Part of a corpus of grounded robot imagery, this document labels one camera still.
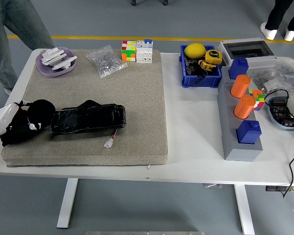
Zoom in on grey-brown mat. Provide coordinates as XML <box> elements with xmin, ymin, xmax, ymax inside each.
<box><xmin>1</xmin><ymin>48</ymin><xmax>169</xmax><ymax>168</ymax></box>

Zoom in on yellow lemon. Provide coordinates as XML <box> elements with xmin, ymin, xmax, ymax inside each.
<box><xmin>184</xmin><ymin>43</ymin><xmax>207</xmax><ymax>59</ymax></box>

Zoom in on clear bag of metal screws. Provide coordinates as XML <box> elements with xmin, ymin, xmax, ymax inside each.
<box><xmin>84</xmin><ymin>44</ymin><xmax>128</xmax><ymax>79</ymax></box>

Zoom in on clear bag of small parts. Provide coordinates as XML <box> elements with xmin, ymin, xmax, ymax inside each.
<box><xmin>250</xmin><ymin>68</ymin><xmax>289</xmax><ymax>95</ymax></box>
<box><xmin>271</xmin><ymin>57</ymin><xmax>294</xmax><ymax>96</ymax></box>

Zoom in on black cable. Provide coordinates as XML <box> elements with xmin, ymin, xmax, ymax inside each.
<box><xmin>282</xmin><ymin>144</ymin><xmax>294</xmax><ymax>198</ymax></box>
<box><xmin>264</xmin><ymin>89</ymin><xmax>290</xmax><ymax>108</ymax></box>

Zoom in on person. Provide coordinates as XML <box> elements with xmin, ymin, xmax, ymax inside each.
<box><xmin>260</xmin><ymin>0</ymin><xmax>294</xmax><ymax>42</ymax></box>
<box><xmin>0</xmin><ymin>0</ymin><xmax>55</xmax><ymax>96</ymax></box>

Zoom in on grey electrical enclosure box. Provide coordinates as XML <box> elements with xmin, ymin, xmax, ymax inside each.
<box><xmin>217</xmin><ymin>37</ymin><xmax>279</xmax><ymax>74</ymax></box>

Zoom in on white circuit breaker block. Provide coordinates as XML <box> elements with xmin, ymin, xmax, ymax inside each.
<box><xmin>136</xmin><ymin>38</ymin><xmax>154</xmax><ymax>64</ymax></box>

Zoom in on grey-blue tray of dark parts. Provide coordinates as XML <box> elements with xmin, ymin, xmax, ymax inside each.
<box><xmin>266</xmin><ymin>96</ymin><xmax>294</xmax><ymax>131</ymax></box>

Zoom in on white table leg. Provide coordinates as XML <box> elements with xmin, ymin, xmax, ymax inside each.
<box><xmin>234</xmin><ymin>184</ymin><xmax>255</xmax><ymax>235</ymax></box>
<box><xmin>56</xmin><ymin>178</ymin><xmax>79</xmax><ymax>229</ymax></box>

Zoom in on black table control box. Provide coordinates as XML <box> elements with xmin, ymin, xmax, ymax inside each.
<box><xmin>265</xmin><ymin>186</ymin><xmax>294</xmax><ymax>193</ymax></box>

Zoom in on large colourful puzzle cube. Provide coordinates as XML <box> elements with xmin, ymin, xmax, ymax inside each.
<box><xmin>121</xmin><ymin>40</ymin><xmax>137</xmax><ymax>62</ymax></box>

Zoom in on blue plastic bin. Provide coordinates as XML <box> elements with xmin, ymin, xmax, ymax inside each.
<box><xmin>178</xmin><ymin>44</ymin><xmax>223</xmax><ymax>89</ymax></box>

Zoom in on orange cylinder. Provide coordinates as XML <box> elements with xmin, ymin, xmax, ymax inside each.
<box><xmin>230</xmin><ymin>74</ymin><xmax>251</xmax><ymax>98</ymax></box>
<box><xmin>233</xmin><ymin>94</ymin><xmax>255</xmax><ymax>120</ymax></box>

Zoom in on grey stepped holder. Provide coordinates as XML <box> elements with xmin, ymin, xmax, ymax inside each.
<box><xmin>217</xmin><ymin>66</ymin><xmax>264</xmax><ymax>162</ymax></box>

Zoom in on black panel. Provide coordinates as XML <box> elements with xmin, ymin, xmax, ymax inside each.
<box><xmin>49</xmin><ymin>99</ymin><xmax>126</xmax><ymax>136</ymax></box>

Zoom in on yellow tape measure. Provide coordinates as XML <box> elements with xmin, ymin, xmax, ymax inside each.
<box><xmin>204</xmin><ymin>49</ymin><xmax>222</xmax><ymax>66</ymax></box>

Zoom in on purple tray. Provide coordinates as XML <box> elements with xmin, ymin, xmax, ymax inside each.
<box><xmin>35</xmin><ymin>47</ymin><xmax>76</xmax><ymax>78</ymax></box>

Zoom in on white plastic pieces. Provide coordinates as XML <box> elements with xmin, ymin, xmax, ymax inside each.
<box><xmin>41</xmin><ymin>47</ymin><xmax>78</xmax><ymax>71</ymax></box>

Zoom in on small colourful puzzle cube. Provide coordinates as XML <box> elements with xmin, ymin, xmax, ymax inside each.
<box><xmin>248</xmin><ymin>89</ymin><xmax>264</xmax><ymax>111</ymax></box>

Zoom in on yellow black tool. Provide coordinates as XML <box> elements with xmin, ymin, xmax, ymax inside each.
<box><xmin>197</xmin><ymin>60</ymin><xmax>218</xmax><ymax>73</ymax></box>

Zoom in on white plug with red wires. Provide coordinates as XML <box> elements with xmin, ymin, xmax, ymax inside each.
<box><xmin>103</xmin><ymin>129</ymin><xmax>118</xmax><ymax>148</ymax></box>

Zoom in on blue plastic block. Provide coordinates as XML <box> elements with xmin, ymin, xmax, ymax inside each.
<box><xmin>229</xmin><ymin>57</ymin><xmax>249</xmax><ymax>80</ymax></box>
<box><xmin>236</xmin><ymin>119</ymin><xmax>262</xmax><ymax>144</ymax></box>

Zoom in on black rag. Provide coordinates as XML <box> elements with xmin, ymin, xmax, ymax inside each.
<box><xmin>0</xmin><ymin>99</ymin><xmax>56</xmax><ymax>147</ymax></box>

